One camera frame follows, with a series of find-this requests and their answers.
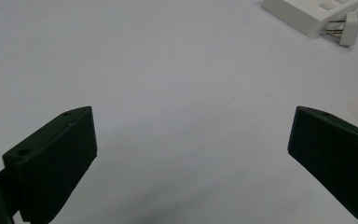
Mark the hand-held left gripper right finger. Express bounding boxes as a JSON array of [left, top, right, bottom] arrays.
[[287, 105, 358, 224]]

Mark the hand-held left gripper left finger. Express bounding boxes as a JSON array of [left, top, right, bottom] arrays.
[[0, 105, 98, 224]]

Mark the white plug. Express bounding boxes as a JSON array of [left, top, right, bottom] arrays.
[[324, 9, 358, 48]]

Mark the white power strip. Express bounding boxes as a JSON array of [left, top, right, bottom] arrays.
[[260, 0, 358, 39]]

